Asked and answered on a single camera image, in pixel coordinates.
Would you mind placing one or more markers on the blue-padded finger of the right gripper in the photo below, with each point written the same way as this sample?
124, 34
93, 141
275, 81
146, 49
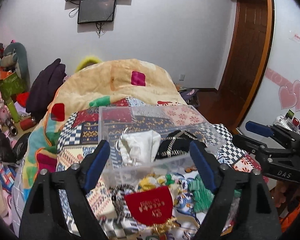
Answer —
259, 129

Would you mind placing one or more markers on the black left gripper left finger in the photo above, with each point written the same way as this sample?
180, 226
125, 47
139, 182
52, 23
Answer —
57, 207

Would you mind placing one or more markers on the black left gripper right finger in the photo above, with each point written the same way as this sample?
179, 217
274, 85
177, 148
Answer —
256, 214

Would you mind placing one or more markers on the green knitted cloth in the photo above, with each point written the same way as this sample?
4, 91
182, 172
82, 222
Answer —
202, 196

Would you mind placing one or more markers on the floral patterned cloth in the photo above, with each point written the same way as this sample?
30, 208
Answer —
179, 187

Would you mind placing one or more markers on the black plastic bag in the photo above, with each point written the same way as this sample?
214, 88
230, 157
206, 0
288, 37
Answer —
15, 154

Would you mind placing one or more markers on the patchwork patterned blanket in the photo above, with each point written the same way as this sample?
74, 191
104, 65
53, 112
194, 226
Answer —
80, 136

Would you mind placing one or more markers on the black gold-trimmed pouch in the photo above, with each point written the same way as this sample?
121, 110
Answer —
176, 143

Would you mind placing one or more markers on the brown wooden door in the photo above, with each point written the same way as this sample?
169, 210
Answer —
247, 59

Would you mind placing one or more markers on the red cylinder can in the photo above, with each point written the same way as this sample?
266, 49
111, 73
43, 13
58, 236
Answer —
28, 123

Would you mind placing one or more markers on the red velvet pouch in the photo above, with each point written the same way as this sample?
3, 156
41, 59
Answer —
150, 207

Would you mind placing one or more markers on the pink rabbit figurine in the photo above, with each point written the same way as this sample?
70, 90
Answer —
4, 112

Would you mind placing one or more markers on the clear plastic storage box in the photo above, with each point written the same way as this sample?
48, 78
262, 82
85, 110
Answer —
113, 121

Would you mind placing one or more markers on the dark purple coat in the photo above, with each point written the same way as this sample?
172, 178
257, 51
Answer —
44, 88

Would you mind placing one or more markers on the green cardboard box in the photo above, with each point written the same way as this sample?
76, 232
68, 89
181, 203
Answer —
12, 85

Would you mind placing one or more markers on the beige fleece blanket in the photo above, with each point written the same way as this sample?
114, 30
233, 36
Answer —
97, 85

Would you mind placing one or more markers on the yellow fuzzy plush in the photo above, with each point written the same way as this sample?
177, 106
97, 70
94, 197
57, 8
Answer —
87, 61

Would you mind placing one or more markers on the grey green plush toy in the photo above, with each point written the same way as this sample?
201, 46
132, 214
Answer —
15, 56

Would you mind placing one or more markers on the pink heart wall sticker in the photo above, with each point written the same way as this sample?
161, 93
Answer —
289, 96

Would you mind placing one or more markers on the white drawstring pouch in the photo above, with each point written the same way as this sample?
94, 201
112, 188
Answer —
138, 148

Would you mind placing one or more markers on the wall power outlet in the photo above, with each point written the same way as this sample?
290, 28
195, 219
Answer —
181, 77

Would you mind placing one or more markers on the small wall monitor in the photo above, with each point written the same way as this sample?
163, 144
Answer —
96, 11

